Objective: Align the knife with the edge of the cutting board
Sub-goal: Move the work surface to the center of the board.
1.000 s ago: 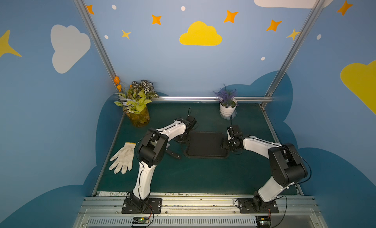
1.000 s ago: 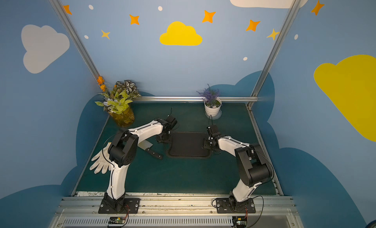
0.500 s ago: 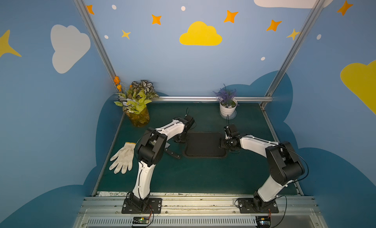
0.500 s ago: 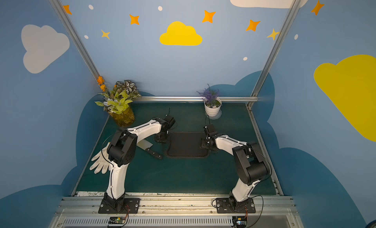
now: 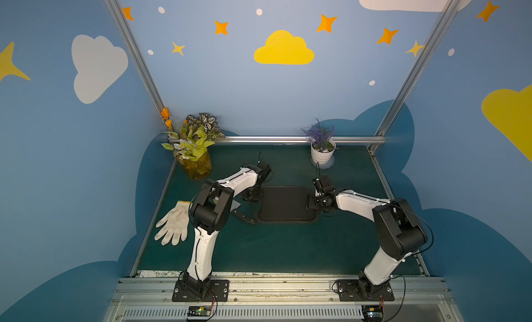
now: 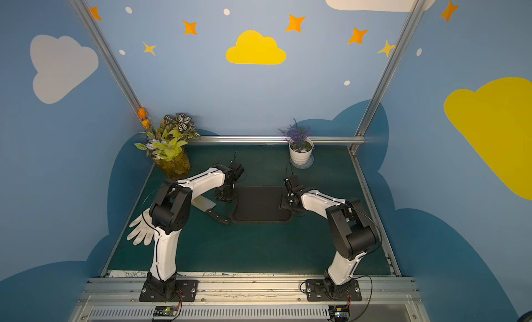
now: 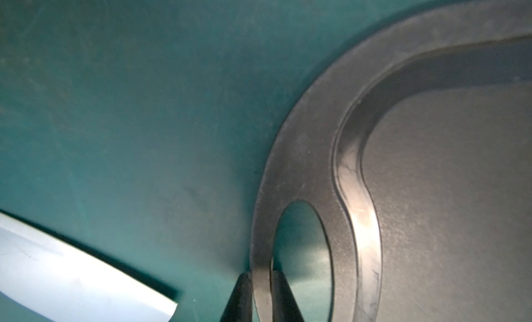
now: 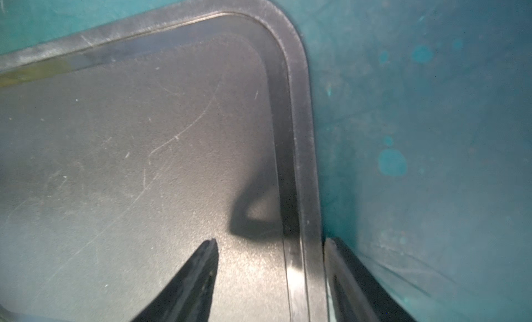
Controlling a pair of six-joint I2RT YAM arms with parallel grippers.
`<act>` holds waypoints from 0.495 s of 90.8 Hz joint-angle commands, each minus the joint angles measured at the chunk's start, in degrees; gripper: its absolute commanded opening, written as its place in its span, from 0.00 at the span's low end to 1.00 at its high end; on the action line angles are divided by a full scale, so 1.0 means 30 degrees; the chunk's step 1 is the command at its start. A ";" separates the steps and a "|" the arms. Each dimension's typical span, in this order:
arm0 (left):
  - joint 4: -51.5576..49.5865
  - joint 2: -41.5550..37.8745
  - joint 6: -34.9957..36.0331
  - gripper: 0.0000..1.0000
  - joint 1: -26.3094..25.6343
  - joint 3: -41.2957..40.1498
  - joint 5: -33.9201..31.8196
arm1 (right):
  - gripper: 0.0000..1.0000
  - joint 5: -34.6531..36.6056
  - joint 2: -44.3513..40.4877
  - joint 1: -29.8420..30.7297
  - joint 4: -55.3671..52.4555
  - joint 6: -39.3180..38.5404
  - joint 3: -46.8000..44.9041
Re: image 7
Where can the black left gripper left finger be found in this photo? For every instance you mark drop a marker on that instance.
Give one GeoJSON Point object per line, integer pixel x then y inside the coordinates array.
{"type": "Point", "coordinates": [239, 305]}

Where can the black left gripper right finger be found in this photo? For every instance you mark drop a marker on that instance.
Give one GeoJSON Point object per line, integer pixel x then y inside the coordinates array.
{"type": "Point", "coordinates": [285, 308]}

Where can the dark grey cutting board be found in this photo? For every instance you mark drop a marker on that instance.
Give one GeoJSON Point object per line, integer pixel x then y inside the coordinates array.
{"type": "Point", "coordinates": [399, 186]}

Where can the silver cleaver knife black handle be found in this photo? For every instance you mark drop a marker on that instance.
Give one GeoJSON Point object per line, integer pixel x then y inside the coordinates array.
{"type": "Point", "coordinates": [63, 283]}

